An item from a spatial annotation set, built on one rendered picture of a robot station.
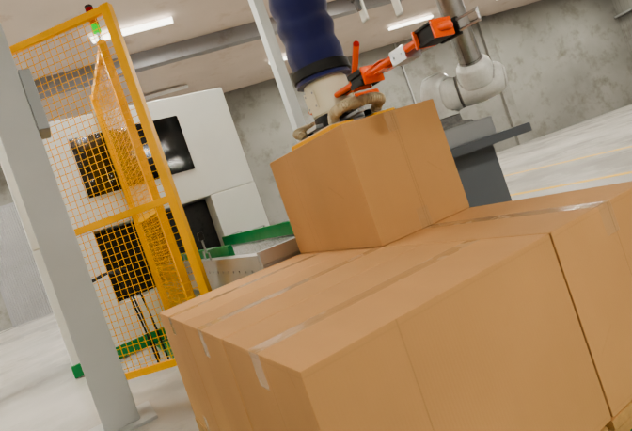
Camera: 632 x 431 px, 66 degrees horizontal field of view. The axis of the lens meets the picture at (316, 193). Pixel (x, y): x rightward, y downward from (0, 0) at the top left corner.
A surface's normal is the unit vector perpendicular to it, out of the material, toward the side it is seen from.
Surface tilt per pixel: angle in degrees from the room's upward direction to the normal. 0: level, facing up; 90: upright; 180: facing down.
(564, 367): 90
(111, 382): 90
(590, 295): 90
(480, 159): 90
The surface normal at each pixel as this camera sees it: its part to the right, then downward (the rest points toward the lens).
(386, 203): 0.45, -0.14
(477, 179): 0.19, -0.05
